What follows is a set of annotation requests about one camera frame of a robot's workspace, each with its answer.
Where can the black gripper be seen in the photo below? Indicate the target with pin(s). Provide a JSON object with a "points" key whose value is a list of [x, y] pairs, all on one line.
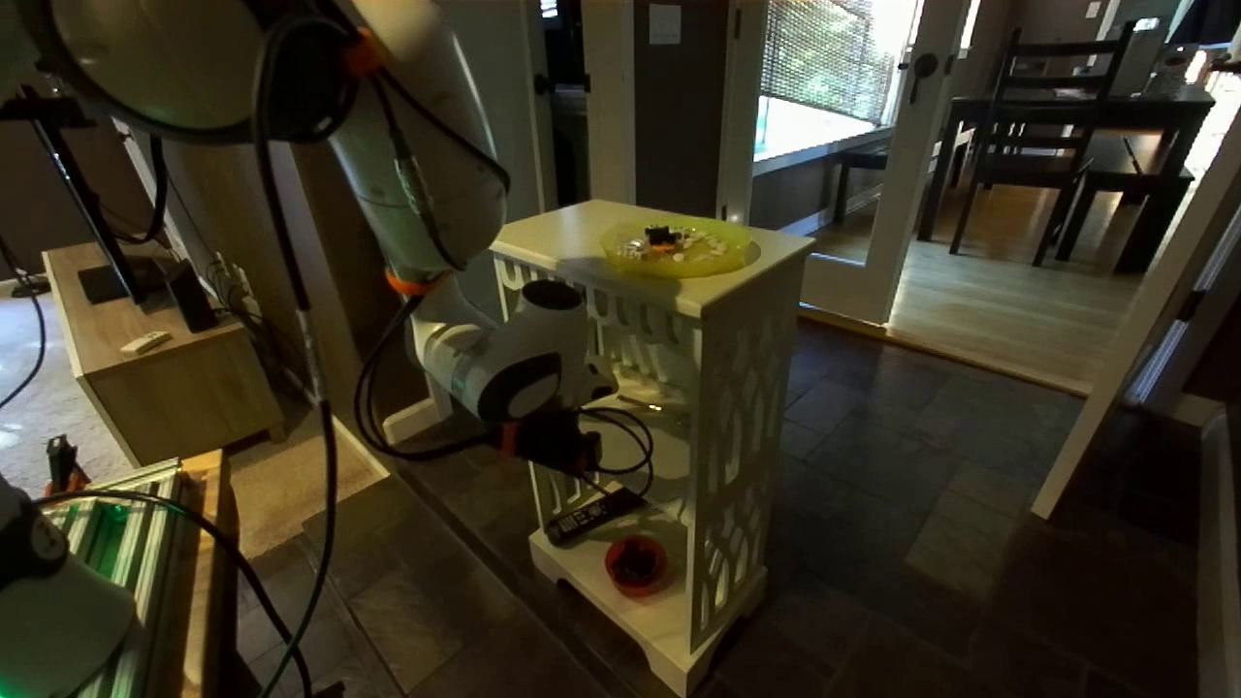
{"points": [[551, 441]]}

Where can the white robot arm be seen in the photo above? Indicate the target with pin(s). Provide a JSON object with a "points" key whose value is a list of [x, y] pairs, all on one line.
{"points": [[390, 90]]}

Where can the white lattice shelf unit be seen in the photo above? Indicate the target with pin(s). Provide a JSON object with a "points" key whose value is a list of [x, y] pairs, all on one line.
{"points": [[704, 368]]}

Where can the black remote control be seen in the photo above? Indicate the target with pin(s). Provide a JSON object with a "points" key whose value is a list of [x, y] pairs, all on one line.
{"points": [[571, 525]]}

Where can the red round bowl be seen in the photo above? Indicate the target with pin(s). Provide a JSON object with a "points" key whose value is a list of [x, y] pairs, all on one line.
{"points": [[636, 565]]}

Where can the dark object on plate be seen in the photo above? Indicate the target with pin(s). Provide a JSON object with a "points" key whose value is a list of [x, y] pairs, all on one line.
{"points": [[660, 240]]}

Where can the yellow-green plate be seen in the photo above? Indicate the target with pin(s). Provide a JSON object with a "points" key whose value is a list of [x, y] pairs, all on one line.
{"points": [[708, 249]]}

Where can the wooden side cabinet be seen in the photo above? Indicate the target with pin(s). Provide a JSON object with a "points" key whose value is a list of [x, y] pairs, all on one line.
{"points": [[155, 386]]}

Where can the white glass door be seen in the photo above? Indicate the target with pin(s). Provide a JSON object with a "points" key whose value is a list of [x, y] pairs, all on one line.
{"points": [[835, 284]]}

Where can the dark wooden chair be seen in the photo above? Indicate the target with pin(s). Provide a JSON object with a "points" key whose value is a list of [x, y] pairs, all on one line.
{"points": [[1035, 121]]}

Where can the dark dining table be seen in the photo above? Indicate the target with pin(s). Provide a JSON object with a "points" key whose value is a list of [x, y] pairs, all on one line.
{"points": [[1140, 149]]}

